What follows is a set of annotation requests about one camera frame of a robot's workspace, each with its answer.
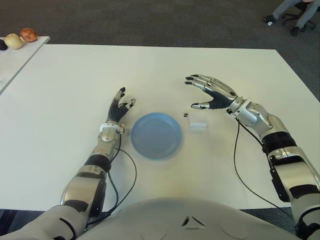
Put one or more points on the white charger block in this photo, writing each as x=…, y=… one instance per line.
x=198, y=122

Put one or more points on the small white table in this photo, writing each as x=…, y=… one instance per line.
x=23, y=56

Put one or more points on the grey robot torso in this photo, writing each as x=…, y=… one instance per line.
x=162, y=220

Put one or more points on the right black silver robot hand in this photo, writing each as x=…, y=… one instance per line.
x=221, y=93

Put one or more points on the seated person in jeans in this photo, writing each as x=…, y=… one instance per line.
x=281, y=10

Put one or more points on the blue round plate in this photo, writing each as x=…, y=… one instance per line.
x=156, y=136

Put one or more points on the beige round fruit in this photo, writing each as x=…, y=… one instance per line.
x=14, y=41

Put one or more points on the black office chair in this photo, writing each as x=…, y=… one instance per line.
x=288, y=17

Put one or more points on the red-brown round fruit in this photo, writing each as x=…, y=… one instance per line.
x=28, y=35

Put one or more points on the dark black round fruit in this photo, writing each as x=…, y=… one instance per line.
x=3, y=44

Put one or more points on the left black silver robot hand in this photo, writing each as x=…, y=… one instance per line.
x=116, y=112

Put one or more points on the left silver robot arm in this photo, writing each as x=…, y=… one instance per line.
x=107, y=140

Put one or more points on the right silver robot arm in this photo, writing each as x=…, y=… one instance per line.
x=280, y=140

